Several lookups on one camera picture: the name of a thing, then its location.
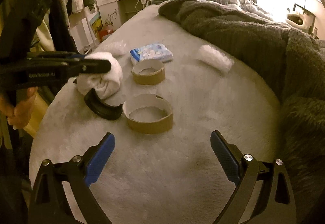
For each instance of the black curved plastic piece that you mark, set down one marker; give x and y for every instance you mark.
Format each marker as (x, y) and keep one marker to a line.
(101, 111)

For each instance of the person's left hand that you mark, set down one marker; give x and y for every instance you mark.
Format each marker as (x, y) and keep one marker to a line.
(21, 112)

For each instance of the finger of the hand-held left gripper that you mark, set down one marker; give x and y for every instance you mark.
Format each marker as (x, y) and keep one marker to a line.
(76, 56)
(94, 68)

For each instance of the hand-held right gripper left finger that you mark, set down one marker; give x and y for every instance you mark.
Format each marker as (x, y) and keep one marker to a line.
(100, 158)

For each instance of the dark fuzzy blanket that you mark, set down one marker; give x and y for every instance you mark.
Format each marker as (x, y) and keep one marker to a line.
(241, 31)

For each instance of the colourful picture board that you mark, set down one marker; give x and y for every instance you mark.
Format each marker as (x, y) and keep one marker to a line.
(96, 26)

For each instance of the small cardboard tape roll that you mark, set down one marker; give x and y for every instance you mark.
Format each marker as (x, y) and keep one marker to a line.
(147, 79)

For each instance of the black metal frame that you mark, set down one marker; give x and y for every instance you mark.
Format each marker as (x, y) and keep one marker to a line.
(311, 18)

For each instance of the clear bubble wrap piece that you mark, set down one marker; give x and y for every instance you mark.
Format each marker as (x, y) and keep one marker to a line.
(115, 47)

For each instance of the grey plush bed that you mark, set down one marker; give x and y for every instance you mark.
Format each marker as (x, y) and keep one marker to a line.
(177, 163)

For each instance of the large cardboard tape roll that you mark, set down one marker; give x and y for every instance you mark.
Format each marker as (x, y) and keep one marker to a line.
(152, 127)

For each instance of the red bag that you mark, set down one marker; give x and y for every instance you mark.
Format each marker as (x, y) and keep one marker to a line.
(104, 35)

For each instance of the black hanging garment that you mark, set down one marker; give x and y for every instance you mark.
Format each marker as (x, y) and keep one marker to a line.
(61, 31)

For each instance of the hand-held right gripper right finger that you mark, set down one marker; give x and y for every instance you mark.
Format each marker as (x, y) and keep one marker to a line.
(224, 158)

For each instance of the white rounded object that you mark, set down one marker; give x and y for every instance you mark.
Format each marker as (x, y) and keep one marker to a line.
(295, 19)

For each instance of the white bubble wrap roll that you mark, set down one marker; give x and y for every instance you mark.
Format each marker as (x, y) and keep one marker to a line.
(215, 59)

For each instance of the white cloth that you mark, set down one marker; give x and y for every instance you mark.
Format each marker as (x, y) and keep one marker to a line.
(109, 81)

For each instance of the blue tissue pack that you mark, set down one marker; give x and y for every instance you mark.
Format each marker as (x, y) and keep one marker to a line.
(152, 52)

